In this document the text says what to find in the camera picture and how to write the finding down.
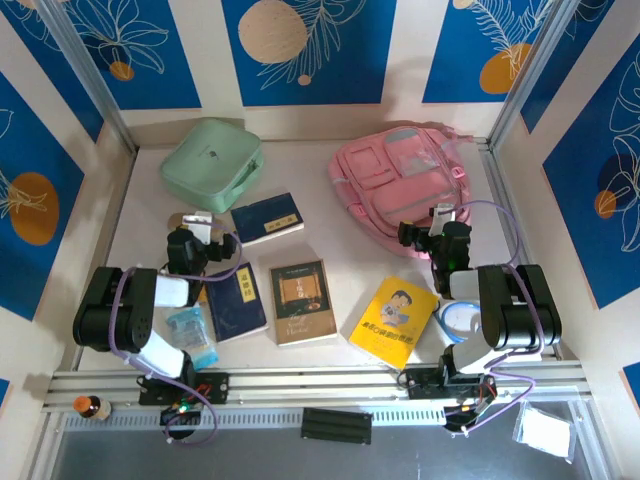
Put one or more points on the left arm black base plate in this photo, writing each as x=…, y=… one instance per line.
x=215, y=387

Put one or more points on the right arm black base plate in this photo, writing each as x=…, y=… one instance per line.
x=420, y=385

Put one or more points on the clear bag white contents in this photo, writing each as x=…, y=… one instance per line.
x=545, y=432

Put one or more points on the brown bottle orange cap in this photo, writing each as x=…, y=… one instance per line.
x=92, y=407

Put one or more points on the aluminium side rail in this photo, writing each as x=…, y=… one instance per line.
x=494, y=170

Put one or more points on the aluminium front rail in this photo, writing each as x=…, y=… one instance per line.
x=300, y=380

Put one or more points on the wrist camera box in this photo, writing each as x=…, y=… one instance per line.
x=202, y=226
x=443, y=212

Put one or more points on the black slotted block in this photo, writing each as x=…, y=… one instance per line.
x=336, y=425

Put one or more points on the mint green zip case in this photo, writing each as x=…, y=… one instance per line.
x=205, y=160

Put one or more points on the small black controller board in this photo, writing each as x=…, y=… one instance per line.
x=180, y=414
x=470, y=412

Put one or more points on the blue book horizontal label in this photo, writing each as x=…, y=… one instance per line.
x=265, y=217

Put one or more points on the yellow cartoon cover book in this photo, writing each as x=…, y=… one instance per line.
x=392, y=320

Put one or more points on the aluminium corner post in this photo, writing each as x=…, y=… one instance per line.
x=537, y=60
x=85, y=65

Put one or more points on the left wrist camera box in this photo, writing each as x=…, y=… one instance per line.
x=202, y=226

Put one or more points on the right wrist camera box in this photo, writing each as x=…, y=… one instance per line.
x=443, y=212

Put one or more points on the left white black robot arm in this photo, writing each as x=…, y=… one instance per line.
x=125, y=320

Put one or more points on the pink backpack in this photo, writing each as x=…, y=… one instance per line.
x=390, y=180

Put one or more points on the blue stethoscope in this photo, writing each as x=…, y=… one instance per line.
x=439, y=320

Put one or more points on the brown scroll cover book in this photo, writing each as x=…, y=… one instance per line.
x=302, y=305

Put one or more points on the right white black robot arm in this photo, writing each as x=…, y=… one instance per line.
x=520, y=310

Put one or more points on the blue plastic wipes packet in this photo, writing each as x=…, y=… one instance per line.
x=192, y=335

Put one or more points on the perforated metal strip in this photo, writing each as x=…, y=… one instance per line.
x=260, y=417

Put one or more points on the blue book vertical yellow label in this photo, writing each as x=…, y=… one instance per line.
x=235, y=310

